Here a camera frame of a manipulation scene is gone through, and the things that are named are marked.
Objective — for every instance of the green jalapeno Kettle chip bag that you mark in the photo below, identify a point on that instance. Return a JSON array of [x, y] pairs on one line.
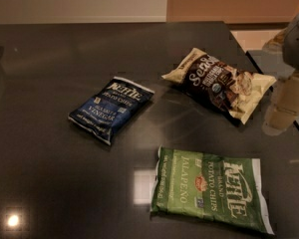
[[210, 187]]

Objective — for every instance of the brown Sensible Portions chip bag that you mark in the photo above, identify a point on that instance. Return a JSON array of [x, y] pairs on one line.
[[230, 90]]

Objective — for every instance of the blue Kettle chip bag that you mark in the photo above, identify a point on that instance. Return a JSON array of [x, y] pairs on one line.
[[106, 112]]

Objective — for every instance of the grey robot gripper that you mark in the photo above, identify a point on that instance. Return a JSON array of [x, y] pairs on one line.
[[298, 45]]

